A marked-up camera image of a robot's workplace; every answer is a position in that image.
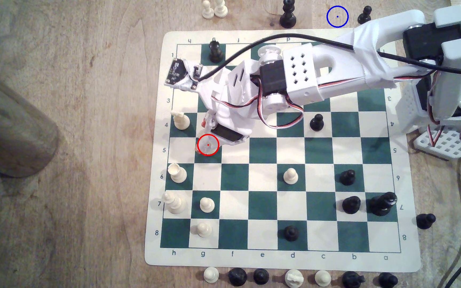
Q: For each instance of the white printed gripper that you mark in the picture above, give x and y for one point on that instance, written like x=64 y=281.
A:
x=227 y=135

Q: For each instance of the white pawn chess piece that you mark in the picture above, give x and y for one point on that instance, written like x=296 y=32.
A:
x=211 y=274
x=203 y=229
x=322 y=277
x=210 y=142
x=208 y=11
x=207 y=204
x=291 y=176

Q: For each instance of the white printed robot arm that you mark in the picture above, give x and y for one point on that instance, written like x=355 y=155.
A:
x=334 y=64

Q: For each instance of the white rook chess piece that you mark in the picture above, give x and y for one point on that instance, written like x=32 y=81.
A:
x=181 y=121

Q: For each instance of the green white chess mat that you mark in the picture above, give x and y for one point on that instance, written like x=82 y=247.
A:
x=262 y=180

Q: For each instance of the white king chess piece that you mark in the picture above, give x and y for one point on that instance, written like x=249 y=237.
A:
x=173 y=202

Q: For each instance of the black king chess piece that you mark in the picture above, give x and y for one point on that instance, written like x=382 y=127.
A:
x=215 y=52

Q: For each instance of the black pawn chess piece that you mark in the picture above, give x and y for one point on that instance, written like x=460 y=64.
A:
x=364 y=16
x=261 y=276
x=316 y=122
x=425 y=220
x=291 y=233
x=348 y=177

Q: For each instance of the black bishop chess piece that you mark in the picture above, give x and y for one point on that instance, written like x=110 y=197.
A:
x=287 y=16

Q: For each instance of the black rook chess piece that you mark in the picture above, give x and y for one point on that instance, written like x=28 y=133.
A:
x=387 y=280
x=237 y=276

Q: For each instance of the white knight chess piece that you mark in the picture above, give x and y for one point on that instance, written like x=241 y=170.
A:
x=294 y=278

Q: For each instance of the black queen chess piece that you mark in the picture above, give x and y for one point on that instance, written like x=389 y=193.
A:
x=382 y=203

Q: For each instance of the black knight chess piece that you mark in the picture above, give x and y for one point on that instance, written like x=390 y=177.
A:
x=352 y=279

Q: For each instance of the black pawn on b7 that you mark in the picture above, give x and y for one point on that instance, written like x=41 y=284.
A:
x=351 y=204

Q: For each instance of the white tape wrap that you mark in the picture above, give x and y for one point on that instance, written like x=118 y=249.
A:
x=368 y=44

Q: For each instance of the brushed metal cylinder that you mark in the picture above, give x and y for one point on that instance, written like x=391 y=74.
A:
x=10 y=128

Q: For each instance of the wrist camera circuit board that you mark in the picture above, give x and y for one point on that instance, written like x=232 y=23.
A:
x=179 y=72

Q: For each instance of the white perforated base plate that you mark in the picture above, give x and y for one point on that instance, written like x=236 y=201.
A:
x=446 y=144

